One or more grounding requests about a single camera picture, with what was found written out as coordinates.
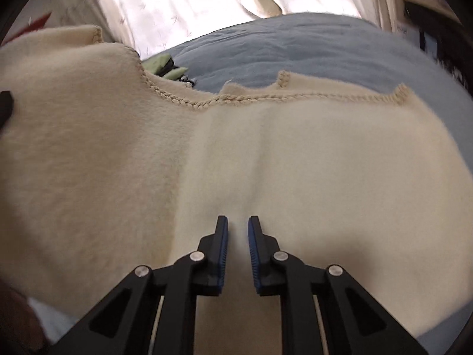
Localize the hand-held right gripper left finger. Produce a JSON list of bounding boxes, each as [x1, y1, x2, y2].
[[48, 215, 229, 355]]

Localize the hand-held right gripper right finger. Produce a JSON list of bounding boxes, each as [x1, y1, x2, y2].
[[247, 215, 429, 355]]

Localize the red cloth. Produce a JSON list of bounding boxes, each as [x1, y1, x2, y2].
[[7, 12, 53, 42]]

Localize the cream fleece garment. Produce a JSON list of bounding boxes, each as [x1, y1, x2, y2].
[[0, 25, 473, 341]]

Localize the white sheer curtain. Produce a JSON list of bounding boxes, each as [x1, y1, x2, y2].
[[87, 0, 404, 60]]

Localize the blue bed blanket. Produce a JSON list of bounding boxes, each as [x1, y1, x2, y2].
[[30, 12, 473, 355]]

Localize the person's left forearm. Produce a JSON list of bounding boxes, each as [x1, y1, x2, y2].
[[0, 277, 49, 355]]

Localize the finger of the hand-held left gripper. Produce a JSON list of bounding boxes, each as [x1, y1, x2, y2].
[[0, 90, 15, 134]]

